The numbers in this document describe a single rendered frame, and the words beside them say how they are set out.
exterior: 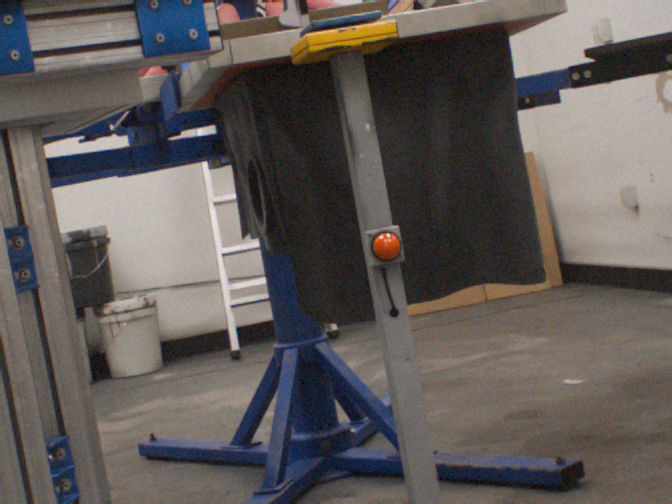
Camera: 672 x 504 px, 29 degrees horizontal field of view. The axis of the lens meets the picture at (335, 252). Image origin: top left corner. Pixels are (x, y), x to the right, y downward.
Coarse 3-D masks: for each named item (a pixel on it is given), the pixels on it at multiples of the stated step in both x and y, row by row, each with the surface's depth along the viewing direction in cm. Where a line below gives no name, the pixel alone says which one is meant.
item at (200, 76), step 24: (504, 0) 204; (528, 0) 205; (552, 0) 206; (408, 24) 201; (432, 24) 202; (456, 24) 203; (480, 24) 203; (528, 24) 216; (240, 48) 196; (264, 48) 197; (288, 48) 197; (192, 72) 216; (216, 72) 203; (192, 96) 238
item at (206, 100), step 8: (256, 64) 201; (264, 64) 204; (272, 64) 206; (280, 64) 208; (232, 72) 207; (240, 72) 209; (224, 80) 218; (232, 80) 221; (216, 88) 230; (224, 88) 233; (208, 96) 244; (216, 96) 247; (200, 104) 260; (208, 104) 263
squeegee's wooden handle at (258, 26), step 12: (384, 0) 266; (312, 12) 263; (324, 12) 263; (336, 12) 264; (348, 12) 264; (360, 12) 265; (384, 12) 266; (228, 24) 260; (240, 24) 260; (252, 24) 261; (264, 24) 261; (276, 24) 262; (228, 36) 260; (240, 36) 260
